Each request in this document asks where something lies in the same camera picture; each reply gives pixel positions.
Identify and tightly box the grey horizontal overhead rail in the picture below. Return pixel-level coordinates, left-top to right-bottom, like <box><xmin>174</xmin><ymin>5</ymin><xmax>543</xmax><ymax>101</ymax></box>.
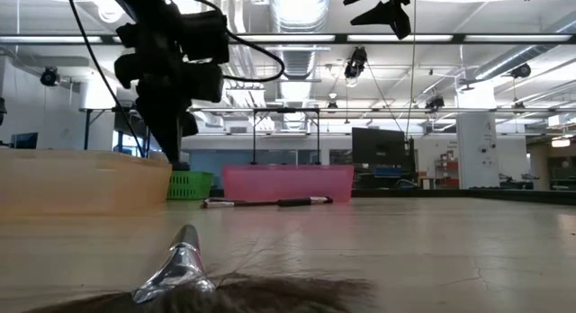
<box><xmin>78</xmin><ymin>106</ymin><xmax>576</xmax><ymax>115</ymax></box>

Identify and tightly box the black overhead frame light bar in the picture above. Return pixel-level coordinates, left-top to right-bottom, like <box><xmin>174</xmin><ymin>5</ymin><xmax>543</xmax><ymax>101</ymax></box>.
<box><xmin>0</xmin><ymin>32</ymin><xmax>576</xmax><ymax>46</ymax></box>

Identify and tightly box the thin hanging cable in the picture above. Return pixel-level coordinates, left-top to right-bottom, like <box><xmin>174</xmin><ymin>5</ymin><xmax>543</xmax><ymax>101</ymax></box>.
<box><xmin>404</xmin><ymin>0</ymin><xmax>418</xmax><ymax>141</ymax></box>

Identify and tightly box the orange translucent plastic bin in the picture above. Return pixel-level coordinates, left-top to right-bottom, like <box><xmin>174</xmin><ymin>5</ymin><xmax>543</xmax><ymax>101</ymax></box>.
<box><xmin>0</xmin><ymin>147</ymin><xmax>174</xmax><ymax>218</ymax></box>

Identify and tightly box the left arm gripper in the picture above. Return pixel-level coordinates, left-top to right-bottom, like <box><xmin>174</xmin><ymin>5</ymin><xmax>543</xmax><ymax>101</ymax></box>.
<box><xmin>113</xmin><ymin>51</ymin><xmax>225</xmax><ymax>165</ymax></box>

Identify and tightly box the white building pillar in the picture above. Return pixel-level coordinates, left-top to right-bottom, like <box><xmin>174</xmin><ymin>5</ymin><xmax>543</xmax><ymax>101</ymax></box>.
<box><xmin>455</xmin><ymin>81</ymin><xmax>500</xmax><ymax>190</ymax></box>

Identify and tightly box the pink translucent plastic bin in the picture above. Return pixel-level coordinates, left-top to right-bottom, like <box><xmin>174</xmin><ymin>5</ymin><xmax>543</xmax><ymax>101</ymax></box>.
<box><xmin>221</xmin><ymin>164</ymin><xmax>356</xmax><ymax>204</ymax></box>

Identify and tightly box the long slim black paint brush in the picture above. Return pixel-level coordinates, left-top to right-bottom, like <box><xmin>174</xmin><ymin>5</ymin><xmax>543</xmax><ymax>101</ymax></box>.
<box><xmin>200</xmin><ymin>197</ymin><xmax>281</xmax><ymax>210</ymax></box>

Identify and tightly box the black overhead camera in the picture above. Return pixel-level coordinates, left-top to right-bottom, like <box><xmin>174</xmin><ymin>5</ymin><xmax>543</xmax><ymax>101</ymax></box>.
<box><xmin>343</xmin><ymin>46</ymin><xmax>369</xmax><ymax>88</ymax></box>

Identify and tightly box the small dark monitor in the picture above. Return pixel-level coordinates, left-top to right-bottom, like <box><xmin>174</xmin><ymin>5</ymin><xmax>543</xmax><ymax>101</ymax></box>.
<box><xmin>10</xmin><ymin>131</ymin><xmax>40</xmax><ymax>150</ymax></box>

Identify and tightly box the looped black arm cable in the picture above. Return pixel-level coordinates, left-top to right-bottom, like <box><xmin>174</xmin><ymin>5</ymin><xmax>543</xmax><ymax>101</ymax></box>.
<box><xmin>222</xmin><ymin>28</ymin><xmax>287</xmax><ymax>85</ymax></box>

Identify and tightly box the wide fan paint brush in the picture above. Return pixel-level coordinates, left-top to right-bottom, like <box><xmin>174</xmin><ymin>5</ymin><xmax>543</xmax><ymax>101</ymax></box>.
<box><xmin>22</xmin><ymin>223</ymin><xmax>375</xmax><ymax>313</ymax></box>

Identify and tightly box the green plastic basket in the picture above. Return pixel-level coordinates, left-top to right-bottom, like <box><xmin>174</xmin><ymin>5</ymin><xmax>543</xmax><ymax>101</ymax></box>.
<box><xmin>166</xmin><ymin>170</ymin><xmax>216</xmax><ymax>201</ymax></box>

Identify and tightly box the large silver ceiling duct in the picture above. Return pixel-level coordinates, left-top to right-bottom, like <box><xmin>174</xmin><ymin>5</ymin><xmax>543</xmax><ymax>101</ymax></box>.
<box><xmin>268</xmin><ymin>0</ymin><xmax>333</xmax><ymax>130</ymax></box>

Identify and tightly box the blue storage bin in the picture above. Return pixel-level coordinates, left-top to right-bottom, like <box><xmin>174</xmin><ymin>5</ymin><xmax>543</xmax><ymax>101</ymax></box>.
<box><xmin>373</xmin><ymin>166</ymin><xmax>404</xmax><ymax>179</ymax></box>

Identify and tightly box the blue support post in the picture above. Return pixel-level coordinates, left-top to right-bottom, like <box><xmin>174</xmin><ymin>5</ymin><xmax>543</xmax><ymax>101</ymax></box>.
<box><xmin>83</xmin><ymin>108</ymin><xmax>92</xmax><ymax>151</ymax></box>

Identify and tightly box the red shelf unit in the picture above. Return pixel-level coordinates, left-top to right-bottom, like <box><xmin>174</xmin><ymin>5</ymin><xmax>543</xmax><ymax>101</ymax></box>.
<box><xmin>434</xmin><ymin>151</ymin><xmax>461</xmax><ymax>189</ymax></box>

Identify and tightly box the large black monitor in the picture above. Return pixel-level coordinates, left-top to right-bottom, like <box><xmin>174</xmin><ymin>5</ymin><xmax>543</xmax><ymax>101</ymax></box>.
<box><xmin>351</xmin><ymin>126</ymin><xmax>407</xmax><ymax>166</ymax></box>

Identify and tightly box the long black arm cable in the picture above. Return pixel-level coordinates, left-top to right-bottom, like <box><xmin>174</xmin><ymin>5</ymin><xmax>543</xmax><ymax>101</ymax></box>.
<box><xmin>65</xmin><ymin>0</ymin><xmax>149</xmax><ymax>160</ymax></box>

